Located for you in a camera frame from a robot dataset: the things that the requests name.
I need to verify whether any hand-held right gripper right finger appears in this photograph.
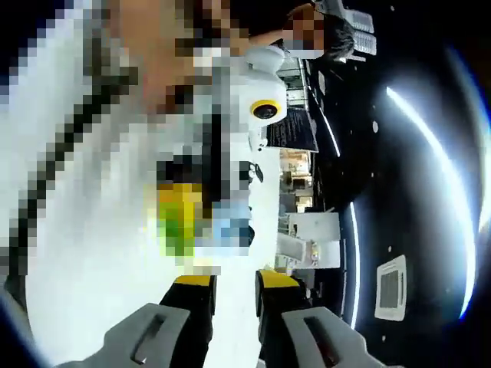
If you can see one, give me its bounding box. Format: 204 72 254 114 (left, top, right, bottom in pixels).
255 268 387 368

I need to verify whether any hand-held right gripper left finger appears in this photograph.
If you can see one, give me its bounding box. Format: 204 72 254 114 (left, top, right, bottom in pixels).
57 274 218 368

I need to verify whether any white table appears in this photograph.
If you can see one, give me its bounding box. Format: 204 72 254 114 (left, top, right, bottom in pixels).
22 147 283 368

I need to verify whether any open laptop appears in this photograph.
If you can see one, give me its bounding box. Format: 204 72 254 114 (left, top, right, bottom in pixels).
266 107 320 153

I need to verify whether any white square pillar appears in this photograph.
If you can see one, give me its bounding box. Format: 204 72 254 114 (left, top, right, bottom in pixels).
287 212 342 269

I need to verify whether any person's head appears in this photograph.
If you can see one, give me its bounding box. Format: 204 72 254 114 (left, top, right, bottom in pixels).
324 13 356 64

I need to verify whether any long ceiling light strip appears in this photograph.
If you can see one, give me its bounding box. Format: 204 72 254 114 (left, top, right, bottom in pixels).
385 86 476 319
349 201 362 327

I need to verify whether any white ceiling air conditioner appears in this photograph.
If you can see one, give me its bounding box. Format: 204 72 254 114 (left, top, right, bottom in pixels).
374 255 407 321

